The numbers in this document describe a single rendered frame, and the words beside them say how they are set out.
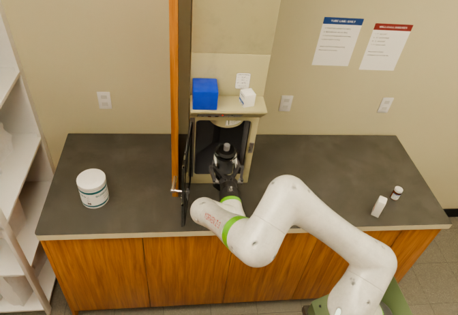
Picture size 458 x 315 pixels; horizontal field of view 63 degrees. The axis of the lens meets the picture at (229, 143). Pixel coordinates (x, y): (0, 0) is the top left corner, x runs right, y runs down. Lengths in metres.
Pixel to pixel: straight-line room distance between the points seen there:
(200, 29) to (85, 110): 1.04
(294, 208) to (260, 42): 0.72
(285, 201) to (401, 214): 1.21
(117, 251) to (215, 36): 1.17
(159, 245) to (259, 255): 0.99
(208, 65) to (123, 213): 0.83
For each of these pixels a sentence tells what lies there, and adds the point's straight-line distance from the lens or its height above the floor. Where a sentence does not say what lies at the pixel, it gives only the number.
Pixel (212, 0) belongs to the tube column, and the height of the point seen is 1.92.
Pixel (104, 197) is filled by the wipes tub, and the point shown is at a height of 0.99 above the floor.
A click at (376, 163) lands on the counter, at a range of 2.40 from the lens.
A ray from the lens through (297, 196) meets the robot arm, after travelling 1.06.
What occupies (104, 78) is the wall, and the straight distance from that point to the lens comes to 2.13.
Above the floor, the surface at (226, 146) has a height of 1.29.
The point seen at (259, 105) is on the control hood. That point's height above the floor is 1.51.
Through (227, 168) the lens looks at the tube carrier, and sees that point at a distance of 1.75.
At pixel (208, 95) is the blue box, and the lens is 1.50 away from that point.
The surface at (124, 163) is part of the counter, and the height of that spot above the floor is 0.94.
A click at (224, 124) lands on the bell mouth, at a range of 1.76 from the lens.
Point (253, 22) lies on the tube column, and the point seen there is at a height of 1.84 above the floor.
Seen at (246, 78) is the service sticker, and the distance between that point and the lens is 1.60.
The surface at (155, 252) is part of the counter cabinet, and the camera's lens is 2.02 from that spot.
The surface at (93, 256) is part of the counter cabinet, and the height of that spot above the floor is 0.70.
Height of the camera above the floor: 2.44
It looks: 42 degrees down
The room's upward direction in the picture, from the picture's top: 7 degrees clockwise
